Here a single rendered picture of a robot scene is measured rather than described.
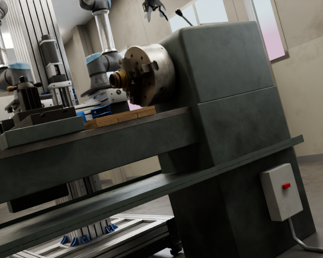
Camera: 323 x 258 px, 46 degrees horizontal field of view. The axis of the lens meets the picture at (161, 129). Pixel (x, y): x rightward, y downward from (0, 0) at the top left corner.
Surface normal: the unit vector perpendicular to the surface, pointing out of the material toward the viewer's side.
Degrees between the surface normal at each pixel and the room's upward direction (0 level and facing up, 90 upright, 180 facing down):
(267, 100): 90
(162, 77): 108
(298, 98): 90
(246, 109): 90
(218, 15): 90
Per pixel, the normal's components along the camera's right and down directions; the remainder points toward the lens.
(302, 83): -0.78, 0.21
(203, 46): 0.53, -0.15
